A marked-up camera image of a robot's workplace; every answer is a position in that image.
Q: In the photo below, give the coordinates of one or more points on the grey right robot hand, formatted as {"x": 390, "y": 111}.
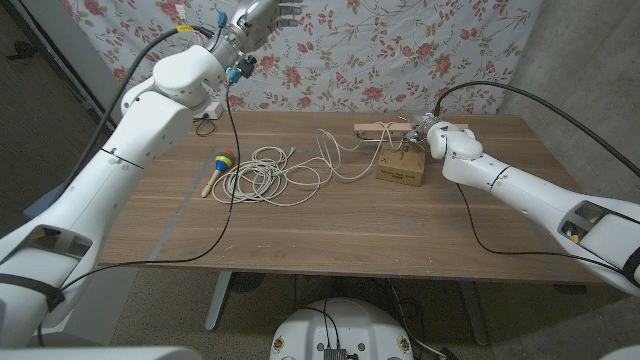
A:
{"x": 422, "y": 129}

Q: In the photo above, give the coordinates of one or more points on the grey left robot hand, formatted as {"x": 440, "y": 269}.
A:
{"x": 255, "y": 22}

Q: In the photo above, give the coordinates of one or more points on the wooden stick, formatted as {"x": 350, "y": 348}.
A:
{"x": 380, "y": 127}

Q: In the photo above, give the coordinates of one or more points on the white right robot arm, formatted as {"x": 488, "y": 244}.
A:
{"x": 525, "y": 185}

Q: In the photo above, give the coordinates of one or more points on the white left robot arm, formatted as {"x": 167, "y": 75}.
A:
{"x": 110, "y": 175}

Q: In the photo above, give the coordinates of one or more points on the brown cardboard box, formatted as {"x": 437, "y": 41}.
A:
{"x": 401, "y": 167}

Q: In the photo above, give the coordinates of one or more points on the colourful wooden maraca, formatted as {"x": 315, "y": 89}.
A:
{"x": 223, "y": 161}

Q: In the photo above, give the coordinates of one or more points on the floral backdrop cloth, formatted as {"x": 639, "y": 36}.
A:
{"x": 375, "y": 55}

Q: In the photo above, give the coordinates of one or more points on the white power strip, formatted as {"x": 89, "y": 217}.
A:
{"x": 212, "y": 111}

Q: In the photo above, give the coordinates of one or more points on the grey table leg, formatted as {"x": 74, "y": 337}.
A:
{"x": 475, "y": 315}

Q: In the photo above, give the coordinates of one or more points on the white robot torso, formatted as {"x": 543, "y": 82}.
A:
{"x": 340, "y": 325}

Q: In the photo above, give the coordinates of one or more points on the white table leg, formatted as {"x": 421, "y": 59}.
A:
{"x": 217, "y": 300}

